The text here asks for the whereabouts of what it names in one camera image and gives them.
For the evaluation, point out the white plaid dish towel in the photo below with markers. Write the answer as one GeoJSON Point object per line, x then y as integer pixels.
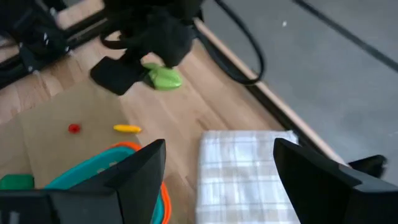
{"type": "Point", "coordinates": [242, 174]}

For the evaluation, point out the black metal table frame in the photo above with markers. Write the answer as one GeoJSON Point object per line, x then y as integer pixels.
{"type": "Point", "coordinates": [273, 105]}

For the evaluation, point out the teal basket with orange rim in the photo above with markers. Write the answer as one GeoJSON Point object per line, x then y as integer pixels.
{"type": "Point", "coordinates": [90, 171]}

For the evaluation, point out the small red toy tomato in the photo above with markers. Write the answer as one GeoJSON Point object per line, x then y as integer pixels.
{"type": "Point", "coordinates": [74, 128]}

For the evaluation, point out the dark green toy bell pepper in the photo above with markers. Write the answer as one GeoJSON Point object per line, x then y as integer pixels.
{"type": "Point", "coordinates": [15, 182]}

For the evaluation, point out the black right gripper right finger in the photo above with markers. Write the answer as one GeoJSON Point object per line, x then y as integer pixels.
{"type": "Point", "coordinates": [311, 186]}

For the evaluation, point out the light green toy lettuce leaf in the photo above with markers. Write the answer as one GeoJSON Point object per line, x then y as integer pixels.
{"type": "Point", "coordinates": [164, 79]}

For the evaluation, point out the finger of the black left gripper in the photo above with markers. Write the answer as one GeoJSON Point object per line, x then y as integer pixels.
{"type": "Point", "coordinates": [116, 76]}
{"type": "Point", "coordinates": [174, 49]}

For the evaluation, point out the tan burlap cloth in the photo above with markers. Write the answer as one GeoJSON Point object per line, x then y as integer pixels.
{"type": "Point", "coordinates": [62, 109]}

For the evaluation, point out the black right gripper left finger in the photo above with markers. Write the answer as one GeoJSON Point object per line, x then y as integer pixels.
{"type": "Point", "coordinates": [140, 174]}

